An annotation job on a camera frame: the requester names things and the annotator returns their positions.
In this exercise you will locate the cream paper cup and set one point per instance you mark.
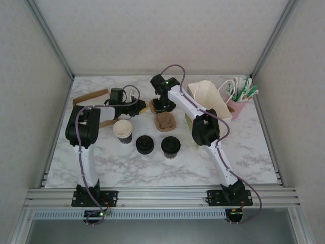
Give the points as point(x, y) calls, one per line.
point(121, 127)

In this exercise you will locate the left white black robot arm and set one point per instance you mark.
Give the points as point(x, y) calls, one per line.
point(86, 162)

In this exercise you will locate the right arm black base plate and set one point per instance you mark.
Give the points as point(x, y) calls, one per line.
point(214, 198)

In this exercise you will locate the aluminium table back rail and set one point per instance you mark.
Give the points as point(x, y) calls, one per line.
point(114, 75)

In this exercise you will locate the green white wrapped stick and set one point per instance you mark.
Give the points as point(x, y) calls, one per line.
point(252, 91)
point(229, 89)
point(245, 87)

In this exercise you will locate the aluminium frame post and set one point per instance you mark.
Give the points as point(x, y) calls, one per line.
point(273, 38)
point(50, 38)

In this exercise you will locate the small circuit board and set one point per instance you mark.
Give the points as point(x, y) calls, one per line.
point(94, 214)
point(236, 213)

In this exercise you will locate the aluminium mounting rail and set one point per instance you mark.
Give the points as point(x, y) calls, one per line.
point(162, 197)

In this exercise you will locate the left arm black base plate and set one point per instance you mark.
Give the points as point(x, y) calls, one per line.
point(111, 198)

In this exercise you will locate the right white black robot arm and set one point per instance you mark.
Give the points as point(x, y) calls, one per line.
point(223, 165)

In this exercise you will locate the cream printed paper bag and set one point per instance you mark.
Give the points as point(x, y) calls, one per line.
point(205, 94)

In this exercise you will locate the beige wrapped stick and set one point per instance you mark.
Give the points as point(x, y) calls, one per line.
point(234, 84)

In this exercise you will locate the pink stick holder cup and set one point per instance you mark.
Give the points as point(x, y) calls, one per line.
point(238, 109)

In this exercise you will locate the black plastic cup lid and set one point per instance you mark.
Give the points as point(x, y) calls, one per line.
point(170, 144)

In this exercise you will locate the brown cardboard napkin box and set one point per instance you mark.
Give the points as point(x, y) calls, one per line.
point(89, 96)

